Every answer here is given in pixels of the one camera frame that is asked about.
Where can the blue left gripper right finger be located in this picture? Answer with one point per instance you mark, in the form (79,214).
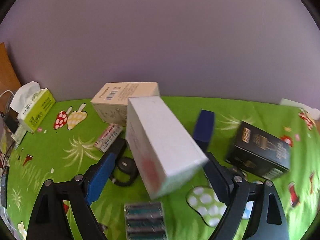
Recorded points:
(220,179)

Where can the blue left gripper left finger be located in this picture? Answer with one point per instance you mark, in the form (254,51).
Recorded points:
(97,175)

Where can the red white small box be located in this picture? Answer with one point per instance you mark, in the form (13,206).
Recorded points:
(108,137)

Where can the black gold box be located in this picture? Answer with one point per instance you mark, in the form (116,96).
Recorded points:
(259,153)

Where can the dark blue small box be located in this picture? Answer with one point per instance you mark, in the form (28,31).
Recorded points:
(204,129)

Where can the beige cardboard box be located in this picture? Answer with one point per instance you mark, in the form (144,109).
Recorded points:
(111,101)

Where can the green mushroom bed sheet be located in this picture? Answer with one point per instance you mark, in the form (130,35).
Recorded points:
(60,154)

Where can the green tissue box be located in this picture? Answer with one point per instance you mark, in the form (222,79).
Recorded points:
(32,104)

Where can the wooden headboard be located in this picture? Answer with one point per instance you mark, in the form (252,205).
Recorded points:
(9,82)

